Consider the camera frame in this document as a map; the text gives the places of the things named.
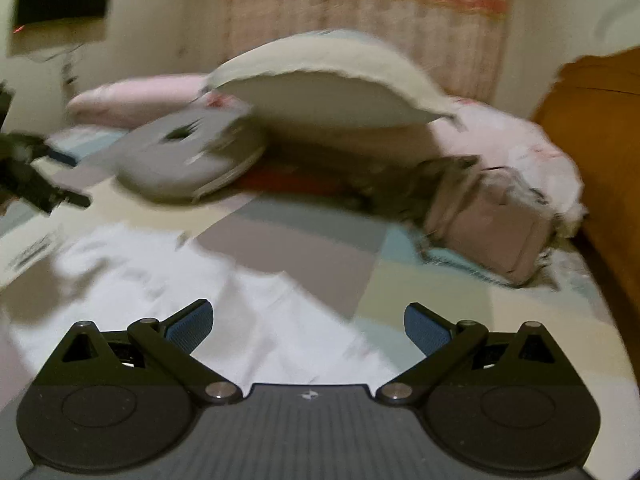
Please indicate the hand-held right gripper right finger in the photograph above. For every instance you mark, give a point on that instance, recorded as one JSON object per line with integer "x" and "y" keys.
{"x": 425, "y": 328}

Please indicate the patterned curtain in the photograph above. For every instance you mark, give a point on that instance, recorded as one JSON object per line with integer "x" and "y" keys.
{"x": 350, "y": 10}

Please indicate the beige handbag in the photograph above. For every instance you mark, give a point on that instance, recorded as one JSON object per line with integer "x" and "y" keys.
{"x": 490, "y": 225}

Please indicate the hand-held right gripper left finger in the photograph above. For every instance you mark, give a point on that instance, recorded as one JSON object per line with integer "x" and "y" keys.
{"x": 192, "y": 328}

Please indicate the wooden headboard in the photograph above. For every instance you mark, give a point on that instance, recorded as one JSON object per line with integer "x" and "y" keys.
{"x": 600, "y": 160}

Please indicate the cream pillow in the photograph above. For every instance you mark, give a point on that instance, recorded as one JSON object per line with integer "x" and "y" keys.
{"x": 325, "y": 95}

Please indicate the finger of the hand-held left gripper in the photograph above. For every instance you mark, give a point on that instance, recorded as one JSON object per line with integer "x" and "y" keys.
{"x": 62, "y": 156}
{"x": 75, "y": 198}

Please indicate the white printed sweatshirt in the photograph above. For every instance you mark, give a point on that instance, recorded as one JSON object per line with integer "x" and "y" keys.
{"x": 280, "y": 320}

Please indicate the grey donut cushion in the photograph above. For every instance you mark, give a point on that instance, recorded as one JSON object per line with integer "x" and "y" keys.
{"x": 165, "y": 170}

